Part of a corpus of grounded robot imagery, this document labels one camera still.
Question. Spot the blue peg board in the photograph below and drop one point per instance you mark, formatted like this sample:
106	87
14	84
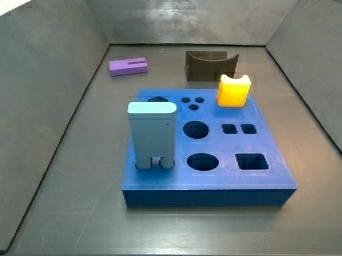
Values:
228	164

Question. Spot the yellow notched block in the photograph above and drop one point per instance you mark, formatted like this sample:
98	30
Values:
232	91

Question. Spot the purple double-square block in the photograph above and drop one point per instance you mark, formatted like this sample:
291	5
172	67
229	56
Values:
128	66

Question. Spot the black curved holder stand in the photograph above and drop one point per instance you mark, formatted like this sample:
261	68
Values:
205	65

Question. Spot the light blue tall block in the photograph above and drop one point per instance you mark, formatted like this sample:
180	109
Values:
152	123

